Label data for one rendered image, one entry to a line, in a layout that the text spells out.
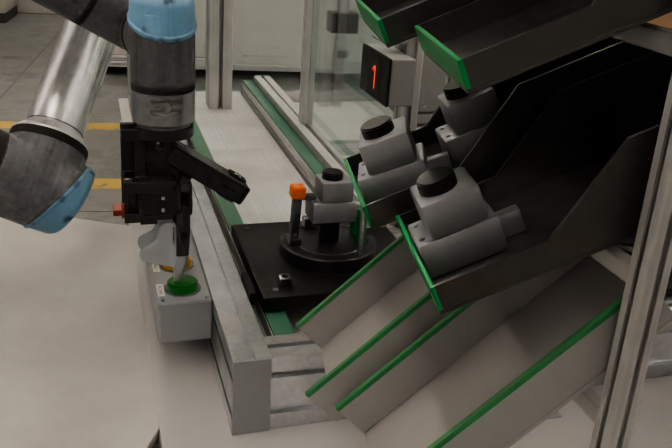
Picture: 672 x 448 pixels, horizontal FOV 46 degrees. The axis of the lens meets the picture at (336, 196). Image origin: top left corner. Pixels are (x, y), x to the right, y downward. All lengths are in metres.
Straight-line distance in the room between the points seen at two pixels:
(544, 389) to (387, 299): 0.28
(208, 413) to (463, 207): 0.52
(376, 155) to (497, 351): 0.20
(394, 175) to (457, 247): 0.14
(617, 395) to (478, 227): 0.15
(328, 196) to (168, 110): 0.28
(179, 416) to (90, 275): 0.41
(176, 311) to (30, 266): 0.40
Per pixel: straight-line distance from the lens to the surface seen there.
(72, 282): 1.33
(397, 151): 0.71
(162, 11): 0.92
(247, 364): 0.93
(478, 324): 0.74
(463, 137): 0.73
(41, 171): 1.20
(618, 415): 0.63
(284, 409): 0.99
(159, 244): 1.02
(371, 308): 0.87
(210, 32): 2.03
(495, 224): 0.61
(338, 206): 1.11
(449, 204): 0.59
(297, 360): 0.94
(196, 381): 1.07
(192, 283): 1.06
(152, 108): 0.95
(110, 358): 1.13
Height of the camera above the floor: 1.46
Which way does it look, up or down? 21 degrees down
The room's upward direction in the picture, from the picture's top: 4 degrees clockwise
